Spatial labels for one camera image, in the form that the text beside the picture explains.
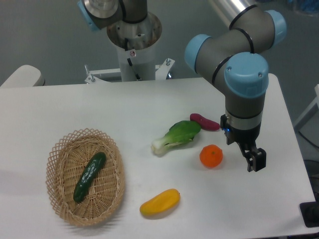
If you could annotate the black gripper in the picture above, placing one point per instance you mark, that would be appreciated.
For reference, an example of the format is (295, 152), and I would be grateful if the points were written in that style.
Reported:
(244, 132)

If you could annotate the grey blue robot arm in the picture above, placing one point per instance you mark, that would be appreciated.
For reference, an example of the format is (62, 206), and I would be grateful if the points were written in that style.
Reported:
(231, 63)

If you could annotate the dark green cucumber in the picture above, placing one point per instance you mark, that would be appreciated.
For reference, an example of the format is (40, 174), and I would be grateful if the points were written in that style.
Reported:
(95, 164)

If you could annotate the woven wicker basket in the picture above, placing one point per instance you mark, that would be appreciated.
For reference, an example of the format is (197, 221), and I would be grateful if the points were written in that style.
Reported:
(66, 162)

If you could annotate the orange tangerine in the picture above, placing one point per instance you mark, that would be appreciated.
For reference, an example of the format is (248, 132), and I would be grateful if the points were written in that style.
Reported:
(211, 156)

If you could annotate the purple sweet potato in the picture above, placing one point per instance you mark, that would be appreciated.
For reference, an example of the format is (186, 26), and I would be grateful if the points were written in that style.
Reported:
(205, 123)

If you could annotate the green bok choy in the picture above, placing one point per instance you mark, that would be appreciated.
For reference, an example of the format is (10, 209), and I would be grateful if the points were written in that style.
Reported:
(180, 133)

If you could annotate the black device at edge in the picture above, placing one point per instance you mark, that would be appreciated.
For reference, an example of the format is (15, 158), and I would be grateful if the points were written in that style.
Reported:
(310, 214)

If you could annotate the yellow mango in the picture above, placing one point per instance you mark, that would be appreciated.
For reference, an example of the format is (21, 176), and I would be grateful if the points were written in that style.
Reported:
(162, 202)

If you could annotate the white chair armrest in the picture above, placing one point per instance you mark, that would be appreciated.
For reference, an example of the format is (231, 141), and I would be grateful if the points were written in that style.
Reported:
(24, 76)

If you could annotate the white frame at right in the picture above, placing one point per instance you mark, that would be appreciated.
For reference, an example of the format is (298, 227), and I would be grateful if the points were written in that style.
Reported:
(308, 113)

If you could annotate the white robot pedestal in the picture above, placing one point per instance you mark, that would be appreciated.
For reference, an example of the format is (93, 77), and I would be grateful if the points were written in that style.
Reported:
(136, 45)

